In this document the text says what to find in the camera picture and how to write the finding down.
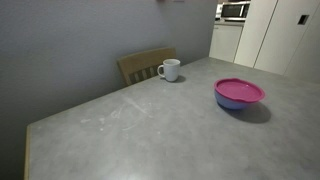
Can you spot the pink plastic bowl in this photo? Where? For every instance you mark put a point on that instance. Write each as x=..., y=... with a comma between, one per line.
x=238, y=90

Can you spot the blue plastic bowl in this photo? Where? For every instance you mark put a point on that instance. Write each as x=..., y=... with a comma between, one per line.
x=228, y=103

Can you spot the white ceramic mug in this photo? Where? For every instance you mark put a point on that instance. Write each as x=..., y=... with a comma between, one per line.
x=171, y=70

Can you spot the wooden chair with slatted back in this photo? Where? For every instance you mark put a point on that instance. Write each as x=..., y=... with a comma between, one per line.
x=143, y=60

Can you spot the white low kitchen cabinet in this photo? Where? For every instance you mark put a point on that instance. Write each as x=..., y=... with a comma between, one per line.
x=225, y=41

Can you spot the silver microwave oven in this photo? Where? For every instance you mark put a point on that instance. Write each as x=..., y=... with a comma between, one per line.
x=234, y=10

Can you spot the white tall cabinet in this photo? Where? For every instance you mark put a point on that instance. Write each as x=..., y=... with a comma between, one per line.
x=273, y=36

